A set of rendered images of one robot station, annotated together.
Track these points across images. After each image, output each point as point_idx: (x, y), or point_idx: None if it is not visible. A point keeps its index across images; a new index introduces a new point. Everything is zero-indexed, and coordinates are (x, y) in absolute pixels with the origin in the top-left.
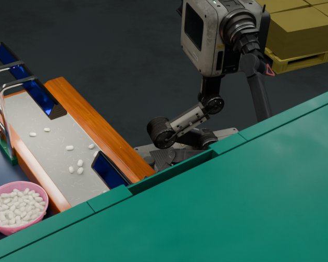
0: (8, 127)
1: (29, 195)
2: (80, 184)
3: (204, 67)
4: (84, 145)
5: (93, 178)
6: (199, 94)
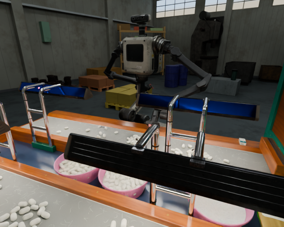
0: (48, 121)
1: None
2: (110, 140)
3: (147, 68)
4: (94, 127)
5: (114, 136)
6: (136, 94)
